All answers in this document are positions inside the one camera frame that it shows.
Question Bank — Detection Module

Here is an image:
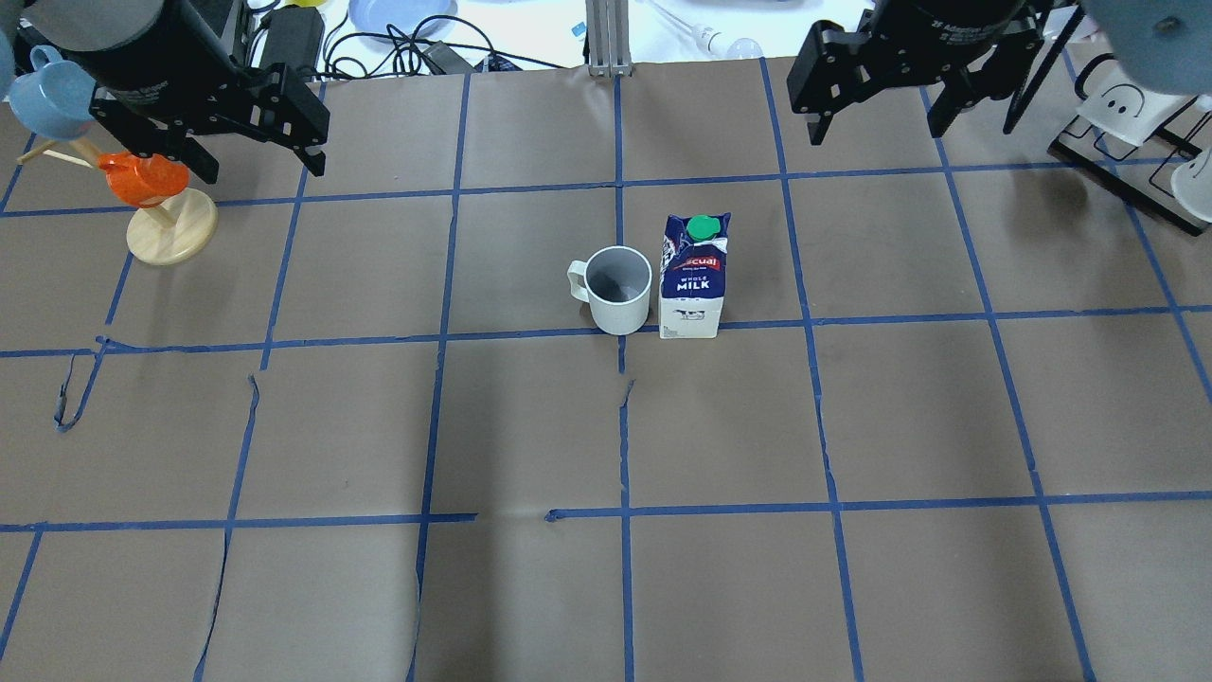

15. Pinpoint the white mug on rack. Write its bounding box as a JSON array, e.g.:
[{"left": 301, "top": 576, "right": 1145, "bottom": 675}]
[
  {"left": 1170, "top": 148, "right": 1212, "bottom": 222},
  {"left": 1075, "top": 53, "right": 1191, "bottom": 148}
]

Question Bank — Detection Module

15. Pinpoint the black power adapter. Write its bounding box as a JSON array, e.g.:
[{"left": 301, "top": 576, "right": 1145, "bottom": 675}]
[{"left": 255, "top": 5, "right": 325, "bottom": 81}]

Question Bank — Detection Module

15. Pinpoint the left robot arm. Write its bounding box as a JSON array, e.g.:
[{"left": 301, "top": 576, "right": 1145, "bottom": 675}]
[{"left": 2, "top": 1, "right": 330, "bottom": 183}]

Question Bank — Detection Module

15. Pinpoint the orange mug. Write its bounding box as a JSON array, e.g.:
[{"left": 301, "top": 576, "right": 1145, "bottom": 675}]
[{"left": 97, "top": 151, "right": 190, "bottom": 208}]

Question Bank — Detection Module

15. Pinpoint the aluminium frame post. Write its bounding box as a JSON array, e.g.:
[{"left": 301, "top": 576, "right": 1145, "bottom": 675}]
[{"left": 583, "top": 0, "right": 633, "bottom": 78}]

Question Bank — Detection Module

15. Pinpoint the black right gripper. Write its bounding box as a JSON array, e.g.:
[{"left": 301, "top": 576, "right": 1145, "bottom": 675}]
[{"left": 785, "top": 1, "right": 1085, "bottom": 147}]

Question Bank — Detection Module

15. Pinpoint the blue white milk carton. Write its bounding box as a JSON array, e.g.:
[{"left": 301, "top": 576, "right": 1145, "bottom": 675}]
[{"left": 658, "top": 212, "right": 732, "bottom": 340}]

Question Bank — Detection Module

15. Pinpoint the white ceramic mug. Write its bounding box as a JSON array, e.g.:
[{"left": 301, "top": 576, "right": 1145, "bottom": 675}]
[{"left": 566, "top": 245, "right": 652, "bottom": 336}]

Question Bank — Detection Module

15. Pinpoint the blue plate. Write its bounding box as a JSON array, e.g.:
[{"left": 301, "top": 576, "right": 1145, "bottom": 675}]
[{"left": 348, "top": 0, "right": 457, "bottom": 42}]

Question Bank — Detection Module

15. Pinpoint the wooden mug tree stand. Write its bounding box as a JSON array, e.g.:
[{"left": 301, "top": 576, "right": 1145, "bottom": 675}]
[{"left": 15, "top": 137, "right": 218, "bottom": 267}]

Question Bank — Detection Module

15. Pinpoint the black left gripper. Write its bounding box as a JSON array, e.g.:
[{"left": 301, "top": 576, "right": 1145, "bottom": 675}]
[{"left": 57, "top": 1, "right": 330, "bottom": 185}]

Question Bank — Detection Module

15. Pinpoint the white light bulb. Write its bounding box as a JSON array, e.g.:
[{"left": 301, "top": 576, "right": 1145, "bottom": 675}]
[{"left": 691, "top": 25, "right": 764, "bottom": 61}]

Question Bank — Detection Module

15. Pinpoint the black wire mug rack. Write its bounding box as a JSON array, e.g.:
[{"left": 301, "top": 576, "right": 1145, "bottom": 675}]
[{"left": 1048, "top": 52, "right": 1210, "bottom": 236}]

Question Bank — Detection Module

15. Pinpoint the light blue mug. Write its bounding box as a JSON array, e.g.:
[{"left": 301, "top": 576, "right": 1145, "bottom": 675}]
[{"left": 8, "top": 45, "right": 97, "bottom": 141}]

